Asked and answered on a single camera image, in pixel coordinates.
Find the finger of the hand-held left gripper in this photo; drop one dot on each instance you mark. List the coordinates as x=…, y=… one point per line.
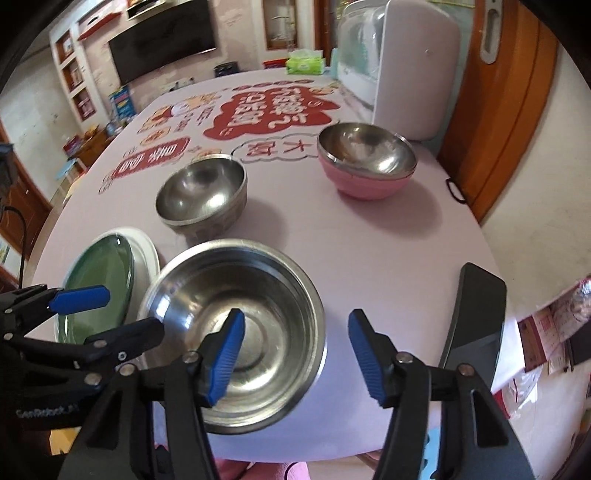
x=134, y=337
x=85, y=297

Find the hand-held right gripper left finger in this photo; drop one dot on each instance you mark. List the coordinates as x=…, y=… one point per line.
x=226, y=360

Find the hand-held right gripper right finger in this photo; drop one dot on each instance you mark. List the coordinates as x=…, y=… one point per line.
x=367, y=360

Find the green plate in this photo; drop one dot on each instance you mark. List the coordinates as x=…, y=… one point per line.
x=97, y=267

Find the plain white plate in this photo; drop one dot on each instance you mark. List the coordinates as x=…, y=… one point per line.
x=145, y=258

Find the large steel bowl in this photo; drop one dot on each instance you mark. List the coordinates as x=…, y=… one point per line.
x=277, y=295

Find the small steel bowl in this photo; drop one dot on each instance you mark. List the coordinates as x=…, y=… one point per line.
x=198, y=189

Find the pink steel bowl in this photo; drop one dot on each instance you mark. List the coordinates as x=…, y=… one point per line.
x=369, y=184

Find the light blue stool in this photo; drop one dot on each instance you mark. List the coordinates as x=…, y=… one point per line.
x=431, y=457

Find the black smartphone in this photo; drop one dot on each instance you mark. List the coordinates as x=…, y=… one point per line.
x=475, y=314

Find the printed pink tablecloth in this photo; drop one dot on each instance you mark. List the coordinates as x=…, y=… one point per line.
x=369, y=240

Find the round white-legged stool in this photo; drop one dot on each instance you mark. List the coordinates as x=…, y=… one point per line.
x=69, y=168

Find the wooden television cabinet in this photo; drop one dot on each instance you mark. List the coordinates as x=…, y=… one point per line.
x=92, y=147

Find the red tin box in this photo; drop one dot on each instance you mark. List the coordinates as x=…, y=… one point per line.
x=71, y=145

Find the pile of printed papers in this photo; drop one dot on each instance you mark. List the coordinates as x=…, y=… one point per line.
x=554, y=323

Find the blue printed box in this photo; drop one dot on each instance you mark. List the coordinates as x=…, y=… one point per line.
x=121, y=102

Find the white dish cabinet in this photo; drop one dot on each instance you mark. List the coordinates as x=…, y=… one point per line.
x=415, y=69

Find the red basket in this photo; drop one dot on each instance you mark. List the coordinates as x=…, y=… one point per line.
x=275, y=63

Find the green tissue box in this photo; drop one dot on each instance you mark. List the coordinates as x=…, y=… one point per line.
x=304, y=64

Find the white wall socket strip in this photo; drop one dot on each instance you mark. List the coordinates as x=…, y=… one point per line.
x=183, y=83

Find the black wall television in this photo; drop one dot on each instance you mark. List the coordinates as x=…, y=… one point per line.
x=161, y=41

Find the red wall shelf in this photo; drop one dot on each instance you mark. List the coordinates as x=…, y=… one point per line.
x=99, y=25

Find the white wall shelf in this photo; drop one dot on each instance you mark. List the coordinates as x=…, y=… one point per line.
x=141, y=11

